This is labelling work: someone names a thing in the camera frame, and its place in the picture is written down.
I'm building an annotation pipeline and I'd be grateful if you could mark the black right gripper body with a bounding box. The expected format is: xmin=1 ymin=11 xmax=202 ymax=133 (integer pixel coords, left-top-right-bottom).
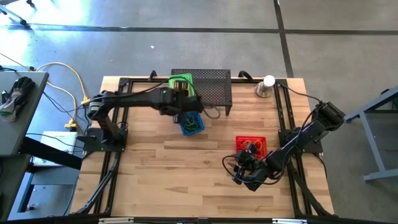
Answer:
xmin=233 ymin=150 xmax=270 ymax=192

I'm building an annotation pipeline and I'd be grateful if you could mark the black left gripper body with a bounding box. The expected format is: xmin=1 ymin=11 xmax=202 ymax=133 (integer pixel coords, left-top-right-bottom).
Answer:
xmin=158 ymin=87 xmax=205 ymax=117

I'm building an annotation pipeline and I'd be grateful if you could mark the blue plastic basket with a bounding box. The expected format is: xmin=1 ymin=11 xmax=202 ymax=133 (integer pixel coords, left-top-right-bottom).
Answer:
xmin=179 ymin=111 xmax=206 ymax=137

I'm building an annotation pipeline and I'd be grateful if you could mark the green plastic basket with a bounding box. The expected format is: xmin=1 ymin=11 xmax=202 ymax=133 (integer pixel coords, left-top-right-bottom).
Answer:
xmin=169 ymin=73 xmax=196 ymax=98

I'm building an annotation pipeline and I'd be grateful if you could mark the red plastic basket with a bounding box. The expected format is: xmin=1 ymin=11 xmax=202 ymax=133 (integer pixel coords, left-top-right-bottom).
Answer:
xmin=234 ymin=135 xmax=268 ymax=159

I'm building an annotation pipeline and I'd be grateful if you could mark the black desk beam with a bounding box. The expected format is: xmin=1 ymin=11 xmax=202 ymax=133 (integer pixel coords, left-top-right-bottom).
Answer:
xmin=17 ymin=136 xmax=84 ymax=171

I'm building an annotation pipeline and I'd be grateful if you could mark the grey side desk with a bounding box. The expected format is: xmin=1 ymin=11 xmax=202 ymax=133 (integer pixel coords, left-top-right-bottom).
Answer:
xmin=0 ymin=70 xmax=50 ymax=158

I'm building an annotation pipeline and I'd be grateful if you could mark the black perforated metal shelf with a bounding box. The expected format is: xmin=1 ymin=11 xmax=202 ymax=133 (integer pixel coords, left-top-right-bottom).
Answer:
xmin=170 ymin=68 xmax=233 ymax=116

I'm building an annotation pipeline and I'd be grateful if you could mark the white bulb on metal base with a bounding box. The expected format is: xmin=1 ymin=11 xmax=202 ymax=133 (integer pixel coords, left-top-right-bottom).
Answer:
xmin=254 ymin=75 xmax=277 ymax=99

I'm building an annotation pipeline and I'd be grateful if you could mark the white box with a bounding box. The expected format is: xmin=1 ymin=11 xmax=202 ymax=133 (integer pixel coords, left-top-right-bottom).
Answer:
xmin=32 ymin=130 xmax=79 ymax=168

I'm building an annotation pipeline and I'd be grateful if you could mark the black work glove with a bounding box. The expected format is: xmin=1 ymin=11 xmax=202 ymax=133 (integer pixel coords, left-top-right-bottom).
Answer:
xmin=1 ymin=76 xmax=36 ymax=108

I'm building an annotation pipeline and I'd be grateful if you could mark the grey work glove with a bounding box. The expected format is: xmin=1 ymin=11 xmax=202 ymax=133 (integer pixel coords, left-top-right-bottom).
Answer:
xmin=0 ymin=102 xmax=20 ymax=123

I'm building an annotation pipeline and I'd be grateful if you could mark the silver metal bracket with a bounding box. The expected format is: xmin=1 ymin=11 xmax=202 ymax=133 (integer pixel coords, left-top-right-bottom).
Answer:
xmin=98 ymin=217 xmax=135 ymax=224
xmin=271 ymin=218 xmax=308 ymax=224

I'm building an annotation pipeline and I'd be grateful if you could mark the black aluminium table frame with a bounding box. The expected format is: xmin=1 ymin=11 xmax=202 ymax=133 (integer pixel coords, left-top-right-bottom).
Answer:
xmin=74 ymin=70 xmax=335 ymax=222

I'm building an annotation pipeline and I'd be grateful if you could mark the yellow extension cable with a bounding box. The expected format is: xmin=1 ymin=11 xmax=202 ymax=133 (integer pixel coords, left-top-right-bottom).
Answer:
xmin=36 ymin=61 xmax=94 ymax=131

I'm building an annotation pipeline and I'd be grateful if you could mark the grey metal bench frame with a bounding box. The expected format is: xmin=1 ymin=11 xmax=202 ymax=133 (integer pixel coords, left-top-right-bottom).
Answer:
xmin=343 ymin=86 xmax=398 ymax=184

